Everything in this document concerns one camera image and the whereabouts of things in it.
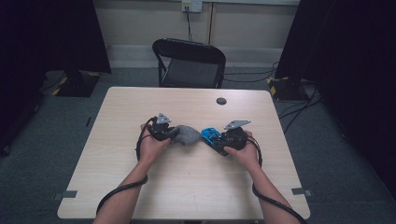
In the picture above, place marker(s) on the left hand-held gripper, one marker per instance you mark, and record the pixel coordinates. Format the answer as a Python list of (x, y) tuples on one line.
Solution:
[(162, 130)]

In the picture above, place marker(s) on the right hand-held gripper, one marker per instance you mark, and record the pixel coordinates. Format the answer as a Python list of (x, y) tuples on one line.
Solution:
[(235, 138)]

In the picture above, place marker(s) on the blue toy car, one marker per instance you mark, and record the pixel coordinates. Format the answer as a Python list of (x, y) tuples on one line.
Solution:
[(213, 138)]

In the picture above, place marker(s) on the grey towel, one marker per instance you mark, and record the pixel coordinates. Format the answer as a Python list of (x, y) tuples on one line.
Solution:
[(186, 134)]

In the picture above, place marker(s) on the person's right hand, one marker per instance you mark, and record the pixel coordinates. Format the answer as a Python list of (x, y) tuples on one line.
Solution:
[(246, 154)]

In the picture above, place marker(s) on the person's left hand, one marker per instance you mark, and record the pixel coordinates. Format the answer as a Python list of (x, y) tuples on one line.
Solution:
[(152, 147)]

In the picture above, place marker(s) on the black stand base yellow tape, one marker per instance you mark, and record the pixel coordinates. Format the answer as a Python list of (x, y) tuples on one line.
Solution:
[(285, 88), (77, 85)]

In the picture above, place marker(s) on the black folding chair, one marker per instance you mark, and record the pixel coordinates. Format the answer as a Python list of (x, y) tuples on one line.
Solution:
[(190, 63)]

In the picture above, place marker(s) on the small black floor strip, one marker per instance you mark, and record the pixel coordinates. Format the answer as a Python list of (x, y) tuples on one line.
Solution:
[(88, 121)]

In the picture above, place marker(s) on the grey tape strip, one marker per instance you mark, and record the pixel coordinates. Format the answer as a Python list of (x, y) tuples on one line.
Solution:
[(67, 194), (300, 191)]

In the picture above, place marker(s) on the black curtain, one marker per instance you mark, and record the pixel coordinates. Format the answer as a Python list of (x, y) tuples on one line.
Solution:
[(348, 62), (46, 40)]

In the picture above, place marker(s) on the wall conduit pipe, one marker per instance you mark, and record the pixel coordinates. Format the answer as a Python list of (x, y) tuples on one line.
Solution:
[(211, 23)]

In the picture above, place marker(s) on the white wall socket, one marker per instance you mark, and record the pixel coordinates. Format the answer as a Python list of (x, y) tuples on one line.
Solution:
[(192, 5)]

